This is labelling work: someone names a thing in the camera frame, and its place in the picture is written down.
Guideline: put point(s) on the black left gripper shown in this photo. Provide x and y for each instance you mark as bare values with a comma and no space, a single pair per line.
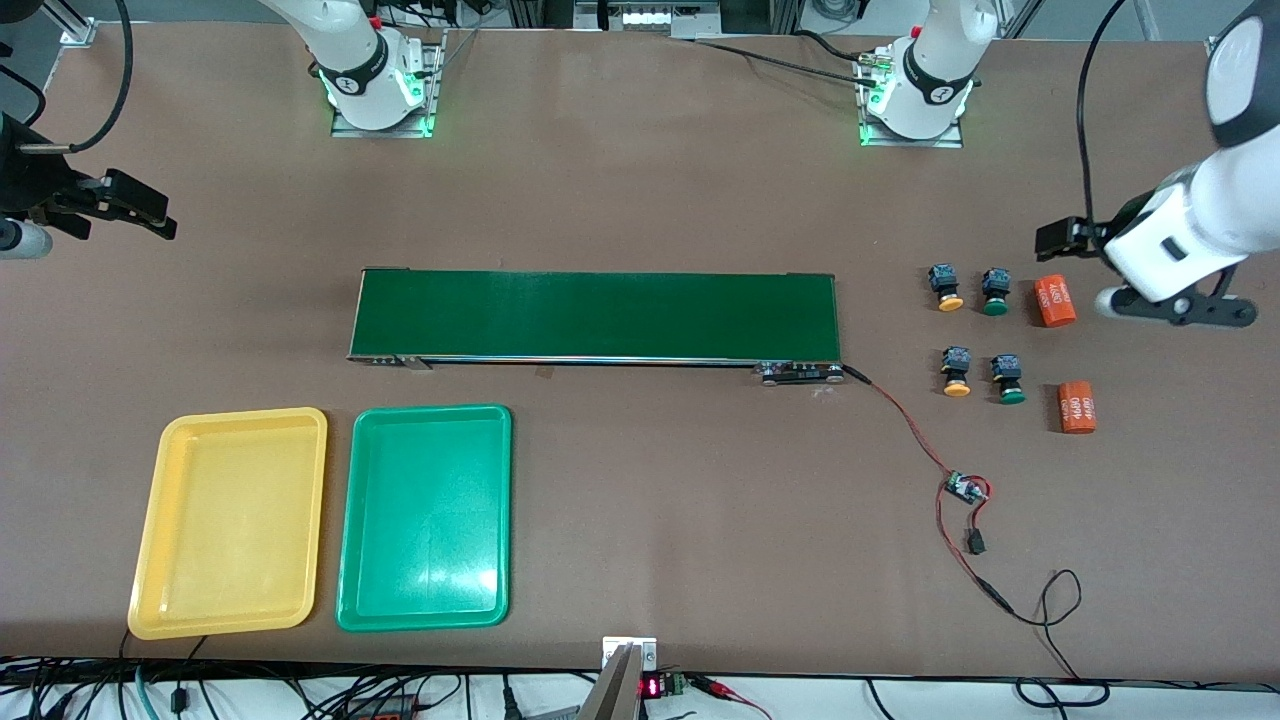
1098,234

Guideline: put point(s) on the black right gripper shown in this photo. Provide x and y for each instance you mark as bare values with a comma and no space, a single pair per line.
28,182

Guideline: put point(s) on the green push button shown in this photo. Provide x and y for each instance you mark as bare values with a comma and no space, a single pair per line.
1012,396
994,305

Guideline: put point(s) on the yellow push button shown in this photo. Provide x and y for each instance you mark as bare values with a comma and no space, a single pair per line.
948,300
957,388

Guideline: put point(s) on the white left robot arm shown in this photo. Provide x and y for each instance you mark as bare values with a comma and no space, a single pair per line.
935,70

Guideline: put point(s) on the small black circuit board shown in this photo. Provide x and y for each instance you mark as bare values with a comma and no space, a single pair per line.
965,488

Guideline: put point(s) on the black plug connector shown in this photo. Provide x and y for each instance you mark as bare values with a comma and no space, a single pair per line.
975,543

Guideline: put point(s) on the yellow plastic tray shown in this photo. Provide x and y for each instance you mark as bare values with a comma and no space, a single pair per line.
230,540

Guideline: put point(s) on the green plastic tray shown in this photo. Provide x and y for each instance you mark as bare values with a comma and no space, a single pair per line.
425,520

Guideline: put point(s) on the grey lit control box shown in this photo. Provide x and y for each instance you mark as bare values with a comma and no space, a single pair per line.
650,18

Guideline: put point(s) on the green conveyor belt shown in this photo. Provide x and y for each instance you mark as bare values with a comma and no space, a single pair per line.
600,315

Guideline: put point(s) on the red test lead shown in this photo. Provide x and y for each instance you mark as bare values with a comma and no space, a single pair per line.
722,689

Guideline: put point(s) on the red digit display module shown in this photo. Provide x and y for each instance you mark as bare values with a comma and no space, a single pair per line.
652,687

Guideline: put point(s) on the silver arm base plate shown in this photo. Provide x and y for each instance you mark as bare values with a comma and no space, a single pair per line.
350,130
950,141

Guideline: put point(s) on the aluminium frame profile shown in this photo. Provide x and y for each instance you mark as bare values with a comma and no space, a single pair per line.
78,30

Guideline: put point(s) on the grey metal camera mast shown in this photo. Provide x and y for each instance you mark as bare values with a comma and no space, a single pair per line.
612,690

